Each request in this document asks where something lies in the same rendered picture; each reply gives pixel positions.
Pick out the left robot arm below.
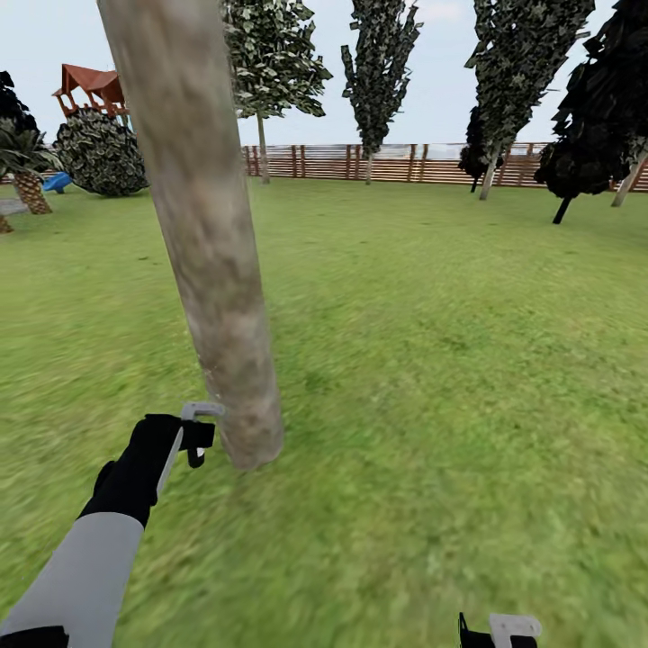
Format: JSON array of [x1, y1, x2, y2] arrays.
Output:
[[0, 400, 226, 648]]

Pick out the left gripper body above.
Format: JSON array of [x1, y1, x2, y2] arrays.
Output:
[[183, 421, 216, 450]]

